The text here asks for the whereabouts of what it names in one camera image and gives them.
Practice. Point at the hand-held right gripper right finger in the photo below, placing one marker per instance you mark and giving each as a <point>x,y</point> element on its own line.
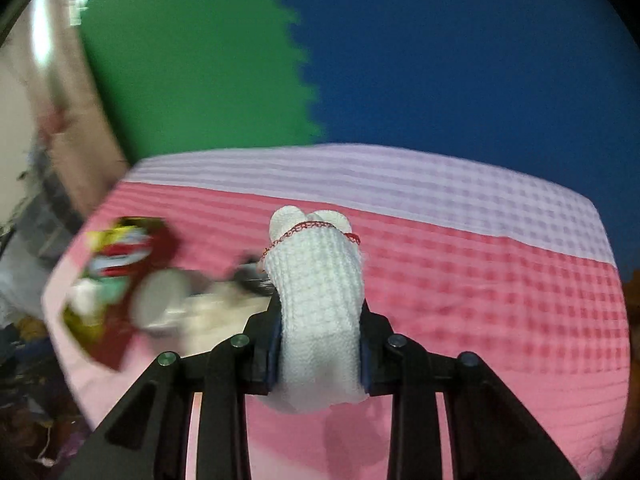
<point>380,350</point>

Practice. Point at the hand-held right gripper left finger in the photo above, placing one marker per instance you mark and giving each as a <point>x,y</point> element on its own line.
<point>260,350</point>

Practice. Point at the white knit sock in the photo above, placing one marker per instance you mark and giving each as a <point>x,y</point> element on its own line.
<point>320,300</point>

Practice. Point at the red tin box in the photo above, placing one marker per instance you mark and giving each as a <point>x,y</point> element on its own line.
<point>160,245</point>

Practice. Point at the light blue eye mask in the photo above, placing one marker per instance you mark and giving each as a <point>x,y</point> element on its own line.
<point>117,265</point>

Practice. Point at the black packet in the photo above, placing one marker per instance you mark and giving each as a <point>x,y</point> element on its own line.
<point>252,277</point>

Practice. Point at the round metal bowl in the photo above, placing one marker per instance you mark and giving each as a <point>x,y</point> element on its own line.
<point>160,300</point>

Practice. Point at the pink checked tablecloth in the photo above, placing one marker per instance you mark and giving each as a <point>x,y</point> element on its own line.
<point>475,285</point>

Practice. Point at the green foam mat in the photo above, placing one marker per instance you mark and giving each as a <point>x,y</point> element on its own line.
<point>200,60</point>

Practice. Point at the blue foam mat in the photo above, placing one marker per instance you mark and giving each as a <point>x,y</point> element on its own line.
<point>450,50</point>

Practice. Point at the floral curtain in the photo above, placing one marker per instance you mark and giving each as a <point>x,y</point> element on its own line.
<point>55,85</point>

